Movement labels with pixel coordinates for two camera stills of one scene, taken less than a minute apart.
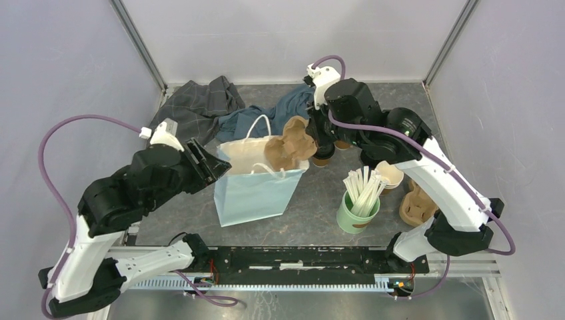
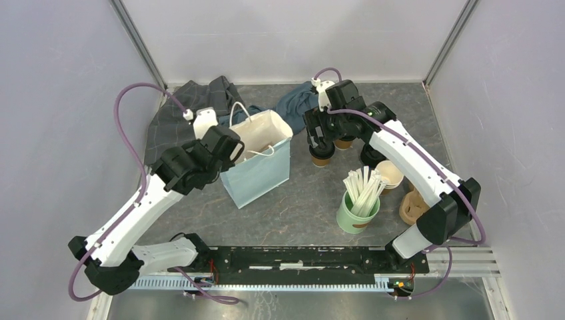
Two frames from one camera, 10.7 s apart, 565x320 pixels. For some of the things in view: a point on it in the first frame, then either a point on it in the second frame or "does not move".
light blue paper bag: [250, 189] to [265, 162]
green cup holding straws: [350, 222] does not move
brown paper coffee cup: [341, 145] does not move
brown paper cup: [320, 163] does not move
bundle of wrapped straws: [364, 187] does not move
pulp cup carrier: [282, 153] to [263, 147]
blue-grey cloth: [256, 122] does not move
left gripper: [212, 169] to [228, 165]
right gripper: [314, 127] does not move
